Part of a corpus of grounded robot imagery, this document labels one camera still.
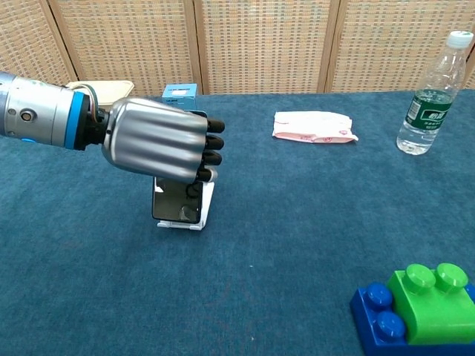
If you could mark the green toy building block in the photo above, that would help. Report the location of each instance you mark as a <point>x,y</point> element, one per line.
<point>434,308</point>

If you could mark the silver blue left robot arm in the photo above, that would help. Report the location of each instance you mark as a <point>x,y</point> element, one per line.
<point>37,113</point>

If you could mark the white phone stand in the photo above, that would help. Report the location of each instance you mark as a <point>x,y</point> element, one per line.
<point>206,202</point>

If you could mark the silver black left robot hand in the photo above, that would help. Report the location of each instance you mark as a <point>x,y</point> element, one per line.
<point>156,139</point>

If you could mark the black smartphone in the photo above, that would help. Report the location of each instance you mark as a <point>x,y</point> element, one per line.
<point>174,202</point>

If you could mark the clear water bottle green label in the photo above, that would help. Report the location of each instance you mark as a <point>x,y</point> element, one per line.
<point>430,100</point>

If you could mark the woven folding screen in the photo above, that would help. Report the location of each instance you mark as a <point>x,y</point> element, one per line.
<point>237,44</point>

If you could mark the blue toy building block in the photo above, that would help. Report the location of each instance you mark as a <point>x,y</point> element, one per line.
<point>375,319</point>

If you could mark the white pink tissue pack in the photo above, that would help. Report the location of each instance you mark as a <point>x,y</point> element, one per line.
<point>311,124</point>

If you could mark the blue speaker box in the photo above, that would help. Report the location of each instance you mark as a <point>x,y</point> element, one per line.
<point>180,94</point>

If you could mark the beige lidded food container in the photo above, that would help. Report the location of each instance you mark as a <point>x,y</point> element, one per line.
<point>107,91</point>

